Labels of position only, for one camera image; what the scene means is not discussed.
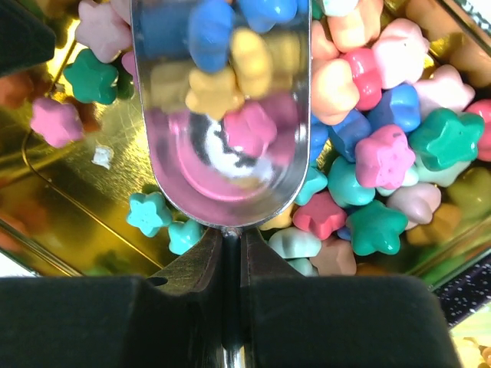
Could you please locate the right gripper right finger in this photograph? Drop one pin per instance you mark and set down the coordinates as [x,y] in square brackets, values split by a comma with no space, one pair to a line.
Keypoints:
[337,321]

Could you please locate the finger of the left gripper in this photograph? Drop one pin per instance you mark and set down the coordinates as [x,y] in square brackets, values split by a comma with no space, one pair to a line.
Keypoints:
[25,40]

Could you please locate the tin of star candies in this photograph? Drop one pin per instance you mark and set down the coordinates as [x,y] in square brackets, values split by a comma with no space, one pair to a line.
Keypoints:
[399,172]

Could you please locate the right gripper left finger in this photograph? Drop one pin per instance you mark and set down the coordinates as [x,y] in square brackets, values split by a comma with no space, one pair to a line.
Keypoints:
[115,318]

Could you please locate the metal candy scoop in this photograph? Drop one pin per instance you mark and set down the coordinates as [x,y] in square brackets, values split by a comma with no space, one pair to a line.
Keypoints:
[226,97]

